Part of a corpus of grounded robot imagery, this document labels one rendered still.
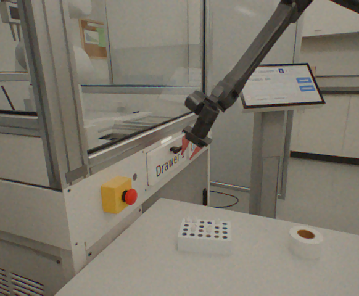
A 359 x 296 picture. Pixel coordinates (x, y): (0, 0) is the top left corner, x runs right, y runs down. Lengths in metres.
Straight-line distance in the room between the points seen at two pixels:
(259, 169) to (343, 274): 1.23
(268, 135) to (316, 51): 2.79
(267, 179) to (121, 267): 1.41
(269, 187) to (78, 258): 1.47
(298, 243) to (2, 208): 0.69
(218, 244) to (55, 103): 0.46
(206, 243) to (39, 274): 0.42
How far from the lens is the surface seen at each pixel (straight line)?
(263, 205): 1.98
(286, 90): 1.77
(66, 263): 0.72
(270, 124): 1.80
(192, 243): 0.67
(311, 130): 3.86
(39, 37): 0.57
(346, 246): 0.80
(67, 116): 0.59
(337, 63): 4.46
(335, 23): 4.13
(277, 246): 0.73
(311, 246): 0.70
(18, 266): 0.88
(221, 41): 2.67
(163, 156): 0.92
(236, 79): 0.90
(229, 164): 2.77
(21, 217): 0.75
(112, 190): 0.67
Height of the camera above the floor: 1.17
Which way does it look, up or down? 16 degrees down
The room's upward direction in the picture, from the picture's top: 1 degrees counter-clockwise
